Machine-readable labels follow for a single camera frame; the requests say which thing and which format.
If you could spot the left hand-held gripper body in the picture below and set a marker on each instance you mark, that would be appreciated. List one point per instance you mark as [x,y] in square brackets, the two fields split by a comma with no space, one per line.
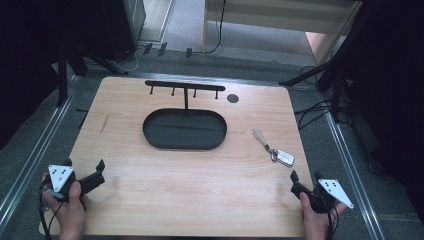
[61,176]

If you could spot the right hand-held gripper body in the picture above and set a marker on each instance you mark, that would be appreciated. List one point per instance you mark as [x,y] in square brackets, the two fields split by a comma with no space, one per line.
[325,196]

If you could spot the black key rack with tray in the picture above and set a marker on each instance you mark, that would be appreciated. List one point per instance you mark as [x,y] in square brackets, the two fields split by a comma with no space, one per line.
[185,130]

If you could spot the person's right hand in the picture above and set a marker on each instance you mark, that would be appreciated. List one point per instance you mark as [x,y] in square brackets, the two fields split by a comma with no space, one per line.
[316,225]

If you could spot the person's left hand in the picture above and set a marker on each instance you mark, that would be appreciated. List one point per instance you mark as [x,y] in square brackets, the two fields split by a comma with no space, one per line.
[70,213]

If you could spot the black metal stand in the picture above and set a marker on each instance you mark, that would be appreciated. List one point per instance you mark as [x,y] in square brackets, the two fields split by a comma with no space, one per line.
[335,86]
[62,76]

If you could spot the round black table grommet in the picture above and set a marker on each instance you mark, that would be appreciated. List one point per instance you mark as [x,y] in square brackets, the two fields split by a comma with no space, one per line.
[232,98]

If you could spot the dark cabinet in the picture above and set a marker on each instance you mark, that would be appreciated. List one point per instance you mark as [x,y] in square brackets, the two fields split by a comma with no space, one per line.
[113,23]

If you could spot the white shelf unit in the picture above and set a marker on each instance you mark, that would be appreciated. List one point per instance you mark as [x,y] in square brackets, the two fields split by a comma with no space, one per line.
[283,13]

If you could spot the metal floor rail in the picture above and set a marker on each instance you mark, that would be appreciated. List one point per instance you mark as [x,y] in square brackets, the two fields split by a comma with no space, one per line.
[353,176]
[36,156]

